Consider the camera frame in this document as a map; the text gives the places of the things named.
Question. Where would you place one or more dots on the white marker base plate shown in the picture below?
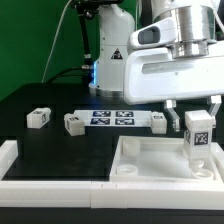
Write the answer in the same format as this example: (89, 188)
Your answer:
(115, 118)

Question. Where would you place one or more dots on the white square tabletop tray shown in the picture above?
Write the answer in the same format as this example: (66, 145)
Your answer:
(155, 159)

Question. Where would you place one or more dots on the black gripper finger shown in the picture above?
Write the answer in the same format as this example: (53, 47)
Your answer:
(170, 106)
(214, 102)

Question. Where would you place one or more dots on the white U-shaped obstacle fence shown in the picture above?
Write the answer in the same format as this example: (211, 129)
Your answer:
(90, 194)

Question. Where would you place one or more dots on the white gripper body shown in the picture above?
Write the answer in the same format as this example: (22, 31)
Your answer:
(152, 75)

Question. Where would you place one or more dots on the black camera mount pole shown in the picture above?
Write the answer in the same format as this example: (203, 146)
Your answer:
(86, 10)

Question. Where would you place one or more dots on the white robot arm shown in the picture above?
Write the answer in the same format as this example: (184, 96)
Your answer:
(175, 57)

